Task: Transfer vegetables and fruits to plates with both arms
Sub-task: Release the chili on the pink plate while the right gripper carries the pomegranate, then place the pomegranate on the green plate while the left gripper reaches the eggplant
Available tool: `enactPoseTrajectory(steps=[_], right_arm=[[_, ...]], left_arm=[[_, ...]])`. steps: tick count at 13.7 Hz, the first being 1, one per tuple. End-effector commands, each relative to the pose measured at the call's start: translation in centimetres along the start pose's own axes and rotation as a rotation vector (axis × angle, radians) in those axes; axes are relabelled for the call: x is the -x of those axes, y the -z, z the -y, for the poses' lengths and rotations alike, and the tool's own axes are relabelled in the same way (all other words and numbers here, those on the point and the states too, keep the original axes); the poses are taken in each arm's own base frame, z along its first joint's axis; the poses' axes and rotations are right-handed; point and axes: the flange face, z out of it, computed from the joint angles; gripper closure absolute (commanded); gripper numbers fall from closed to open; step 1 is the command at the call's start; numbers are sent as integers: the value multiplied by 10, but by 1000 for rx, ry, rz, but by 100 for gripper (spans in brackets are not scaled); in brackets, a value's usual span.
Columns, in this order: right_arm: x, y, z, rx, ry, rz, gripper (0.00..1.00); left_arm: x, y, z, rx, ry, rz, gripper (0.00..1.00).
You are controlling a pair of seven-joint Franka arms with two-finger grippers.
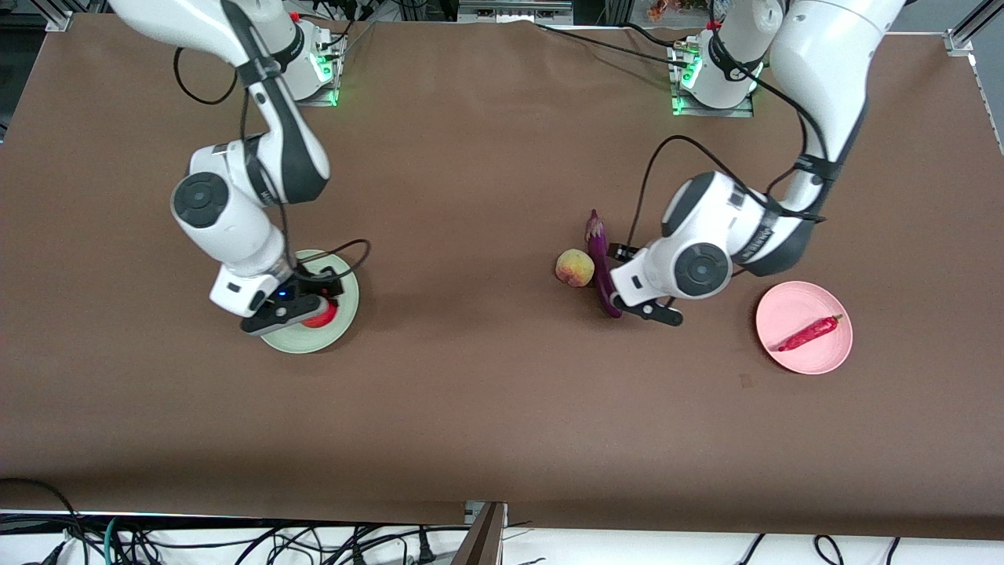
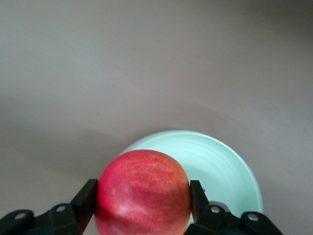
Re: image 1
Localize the long purple eggplant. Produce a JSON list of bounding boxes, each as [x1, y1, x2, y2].
[[585, 209, 626, 319]]

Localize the yellow pink peach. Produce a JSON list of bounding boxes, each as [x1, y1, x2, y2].
[[555, 249, 595, 288]]

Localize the red chili pepper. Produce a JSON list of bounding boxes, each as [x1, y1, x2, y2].
[[777, 314, 844, 352]]

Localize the pale green round plate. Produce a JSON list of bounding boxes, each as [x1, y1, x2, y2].
[[259, 250, 360, 355]]

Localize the brown table cover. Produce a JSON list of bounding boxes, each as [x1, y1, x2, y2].
[[0, 17, 1004, 542]]

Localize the pink round plate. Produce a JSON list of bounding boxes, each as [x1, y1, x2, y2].
[[755, 281, 853, 375]]

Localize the orange background objects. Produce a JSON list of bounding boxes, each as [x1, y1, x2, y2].
[[647, 0, 707, 23]]

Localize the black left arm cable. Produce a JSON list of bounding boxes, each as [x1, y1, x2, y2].
[[626, 71, 832, 248]]

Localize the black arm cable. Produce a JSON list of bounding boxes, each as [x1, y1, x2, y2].
[[626, 71, 832, 248], [173, 43, 371, 287]]

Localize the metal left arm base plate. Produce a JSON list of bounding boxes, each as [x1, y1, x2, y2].
[[671, 39, 755, 118]]

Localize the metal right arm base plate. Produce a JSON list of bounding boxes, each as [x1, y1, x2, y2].
[[302, 31, 340, 107]]

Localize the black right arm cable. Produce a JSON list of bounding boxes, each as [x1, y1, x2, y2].
[[173, 43, 371, 287]]

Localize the black cable across table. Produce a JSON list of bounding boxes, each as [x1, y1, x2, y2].
[[536, 22, 679, 64]]

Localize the silver aluminium rail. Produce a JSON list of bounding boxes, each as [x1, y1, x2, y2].
[[457, 0, 573, 23]]

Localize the grey metal post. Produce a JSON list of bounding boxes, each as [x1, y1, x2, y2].
[[451, 501, 509, 565]]

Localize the thick black floor cable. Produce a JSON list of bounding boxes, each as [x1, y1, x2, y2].
[[0, 477, 87, 565]]

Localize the short aluminium frame profile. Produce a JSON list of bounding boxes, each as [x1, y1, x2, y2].
[[43, 0, 107, 32]]

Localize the long aluminium frame profile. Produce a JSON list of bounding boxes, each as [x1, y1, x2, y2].
[[945, 0, 1004, 57]]

